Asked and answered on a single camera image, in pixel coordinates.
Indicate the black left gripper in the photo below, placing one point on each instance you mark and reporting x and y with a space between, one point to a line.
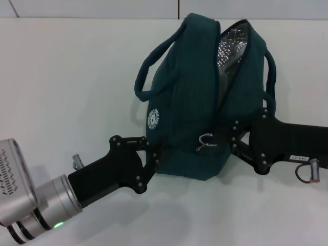
115 169

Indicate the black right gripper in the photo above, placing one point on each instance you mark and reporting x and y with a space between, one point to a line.
287 141

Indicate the dark teal fabric lunch bag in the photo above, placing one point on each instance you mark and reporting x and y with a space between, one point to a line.
184 102

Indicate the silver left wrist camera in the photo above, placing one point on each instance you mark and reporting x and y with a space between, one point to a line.
15 179

